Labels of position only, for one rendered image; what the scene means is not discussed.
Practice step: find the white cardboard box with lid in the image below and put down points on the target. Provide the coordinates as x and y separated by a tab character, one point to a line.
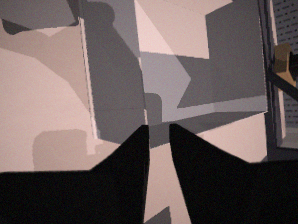
195	63

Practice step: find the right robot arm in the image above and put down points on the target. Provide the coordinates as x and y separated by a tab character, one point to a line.
293	65

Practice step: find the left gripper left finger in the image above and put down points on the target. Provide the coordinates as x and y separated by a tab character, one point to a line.
82	196

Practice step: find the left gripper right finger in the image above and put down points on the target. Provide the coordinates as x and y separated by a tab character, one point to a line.
221	188

